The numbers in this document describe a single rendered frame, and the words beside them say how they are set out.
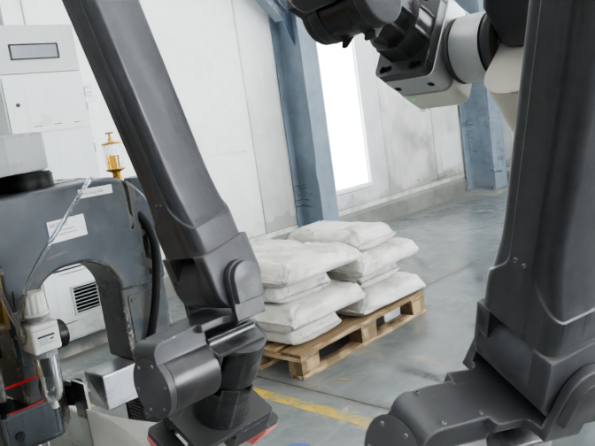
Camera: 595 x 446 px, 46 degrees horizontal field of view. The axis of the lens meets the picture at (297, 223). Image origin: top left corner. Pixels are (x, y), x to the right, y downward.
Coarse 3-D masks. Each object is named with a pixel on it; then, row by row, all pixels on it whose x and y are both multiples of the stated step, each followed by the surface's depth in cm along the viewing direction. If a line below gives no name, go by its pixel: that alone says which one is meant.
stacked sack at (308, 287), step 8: (312, 280) 385; (320, 280) 388; (328, 280) 392; (264, 288) 376; (272, 288) 372; (280, 288) 373; (296, 288) 377; (304, 288) 380; (312, 288) 381; (320, 288) 388; (264, 296) 375; (272, 296) 371; (280, 296) 370; (288, 296) 372; (296, 296) 376; (304, 296) 381
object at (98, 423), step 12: (96, 420) 89; (108, 420) 87; (120, 420) 87; (132, 420) 86; (96, 432) 90; (108, 432) 88; (120, 432) 84; (132, 432) 86; (144, 432) 85; (96, 444) 91; (108, 444) 88; (120, 444) 85; (132, 444) 82; (144, 444) 85; (252, 444) 75
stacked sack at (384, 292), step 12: (396, 276) 441; (408, 276) 441; (372, 288) 422; (384, 288) 423; (396, 288) 425; (408, 288) 434; (420, 288) 445; (360, 300) 410; (372, 300) 409; (384, 300) 417; (396, 300) 427; (336, 312) 422; (348, 312) 414; (360, 312) 406
